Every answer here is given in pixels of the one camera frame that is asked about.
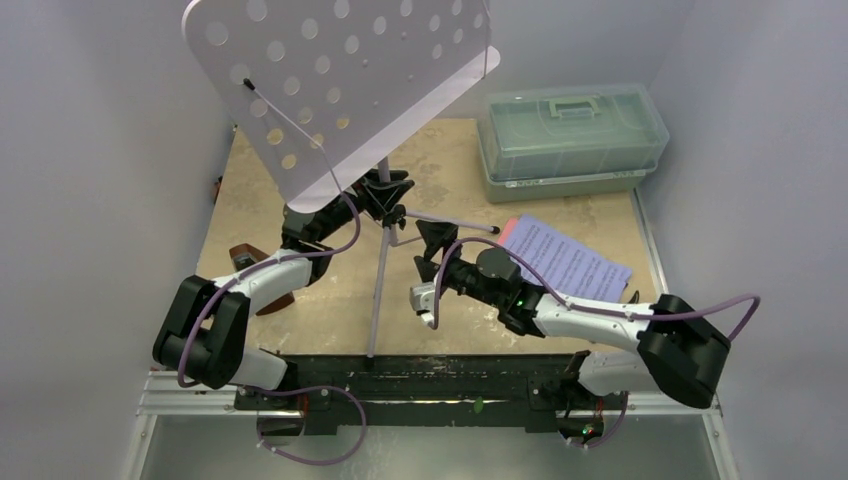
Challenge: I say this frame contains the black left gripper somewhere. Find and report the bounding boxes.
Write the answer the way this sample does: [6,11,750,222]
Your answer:
[314,163,413,243]

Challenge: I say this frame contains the lilac perforated music stand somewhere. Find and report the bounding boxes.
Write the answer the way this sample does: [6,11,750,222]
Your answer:
[181,0,502,359]

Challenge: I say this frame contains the white sheet music pages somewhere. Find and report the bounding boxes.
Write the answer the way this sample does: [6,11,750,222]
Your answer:
[501,215,632,302]

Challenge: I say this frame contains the pink paper folder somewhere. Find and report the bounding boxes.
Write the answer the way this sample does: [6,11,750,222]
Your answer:
[497,217,519,245]

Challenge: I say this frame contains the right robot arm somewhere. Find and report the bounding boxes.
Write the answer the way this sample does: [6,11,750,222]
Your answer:
[410,220,731,409]

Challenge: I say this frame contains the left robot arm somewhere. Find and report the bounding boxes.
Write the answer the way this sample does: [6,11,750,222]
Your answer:
[152,170,415,409]

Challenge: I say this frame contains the brown wooden metronome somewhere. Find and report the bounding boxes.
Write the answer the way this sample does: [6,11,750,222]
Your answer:
[229,243,295,316]

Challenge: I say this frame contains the translucent green storage box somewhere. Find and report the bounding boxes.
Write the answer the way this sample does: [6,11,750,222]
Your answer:
[477,83,670,203]

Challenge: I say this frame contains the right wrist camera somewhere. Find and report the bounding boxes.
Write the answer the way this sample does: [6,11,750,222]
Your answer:
[409,282,436,329]

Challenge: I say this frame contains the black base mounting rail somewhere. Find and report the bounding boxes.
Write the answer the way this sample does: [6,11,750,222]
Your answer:
[235,352,626,435]

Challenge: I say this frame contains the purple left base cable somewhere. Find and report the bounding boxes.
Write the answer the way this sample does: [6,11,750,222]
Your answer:
[256,386,370,468]

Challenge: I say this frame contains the aluminium frame rails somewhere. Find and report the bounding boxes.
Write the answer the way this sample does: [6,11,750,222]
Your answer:
[139,192,732,454]

